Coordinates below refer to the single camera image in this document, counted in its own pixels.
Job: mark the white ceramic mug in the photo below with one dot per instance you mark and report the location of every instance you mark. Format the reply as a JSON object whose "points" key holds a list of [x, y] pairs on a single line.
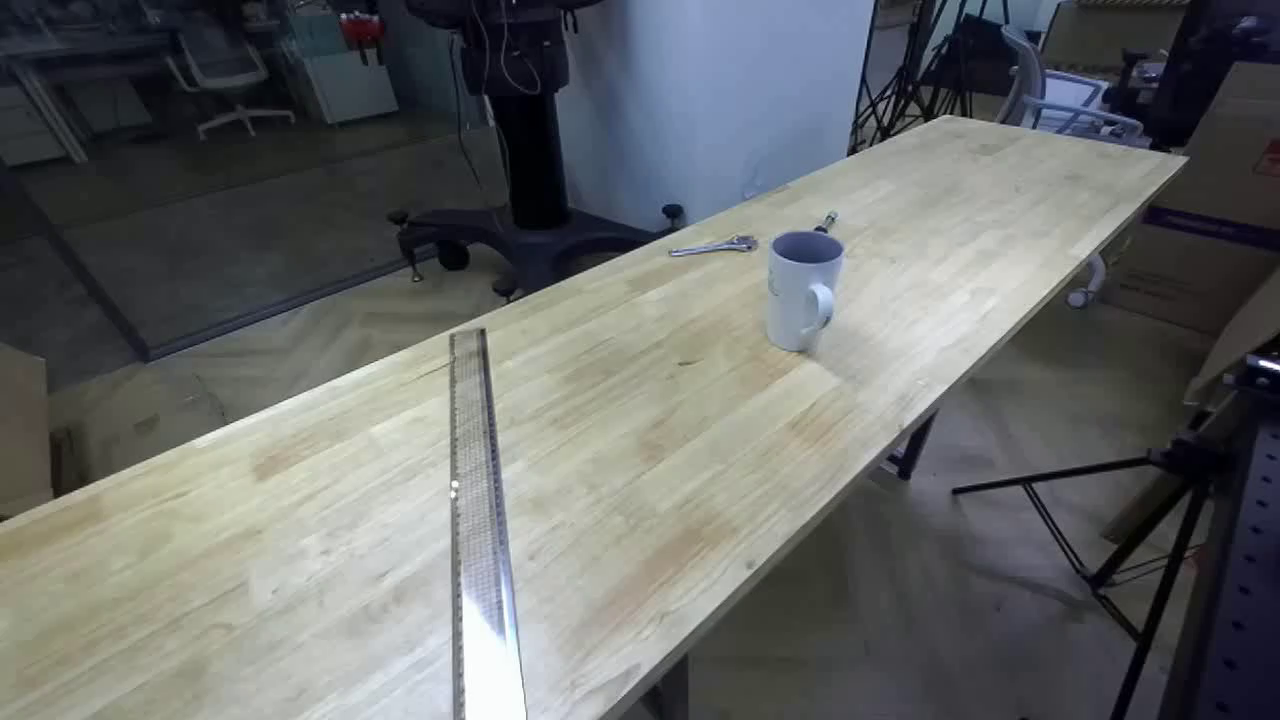
{"points": [[801, 303]]}

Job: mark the long metal ruler strip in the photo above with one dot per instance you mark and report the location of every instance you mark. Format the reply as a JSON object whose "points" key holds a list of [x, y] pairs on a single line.
{"points": [[476, 507]]}

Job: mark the black table leg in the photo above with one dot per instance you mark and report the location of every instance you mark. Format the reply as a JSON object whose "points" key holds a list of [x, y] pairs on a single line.
{"points": [[914, 445]]}

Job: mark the black light stand tripod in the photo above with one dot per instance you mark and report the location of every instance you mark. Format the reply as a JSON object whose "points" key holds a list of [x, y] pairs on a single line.
{"points": [[914, 73]]}

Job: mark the white office chair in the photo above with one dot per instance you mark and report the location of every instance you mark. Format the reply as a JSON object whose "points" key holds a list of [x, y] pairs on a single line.
{"points": [[220, 61]]}

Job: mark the large cardboard box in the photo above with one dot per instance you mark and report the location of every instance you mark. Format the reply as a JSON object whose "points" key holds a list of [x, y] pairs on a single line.
{"points": [[1221, 174]]}

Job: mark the small cardboard box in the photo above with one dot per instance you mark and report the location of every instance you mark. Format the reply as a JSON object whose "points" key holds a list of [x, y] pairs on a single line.
{"points": [[21, 433]]}

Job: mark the black perforated metal rack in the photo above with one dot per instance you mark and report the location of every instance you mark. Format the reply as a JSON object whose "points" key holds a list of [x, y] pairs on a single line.
{"points": [[1247, 584]]}

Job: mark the black wheeled pedestal stand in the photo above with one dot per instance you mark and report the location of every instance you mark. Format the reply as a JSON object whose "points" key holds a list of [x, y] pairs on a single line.
{"points": [[528, 147]]}

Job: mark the white metal frame chair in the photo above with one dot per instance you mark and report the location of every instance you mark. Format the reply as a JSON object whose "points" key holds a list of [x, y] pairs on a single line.
{"points": [[1065, 105]]}

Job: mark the black camera tripod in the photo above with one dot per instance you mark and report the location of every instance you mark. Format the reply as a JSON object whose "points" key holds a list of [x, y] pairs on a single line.
{"points": [[1162, 470]]}

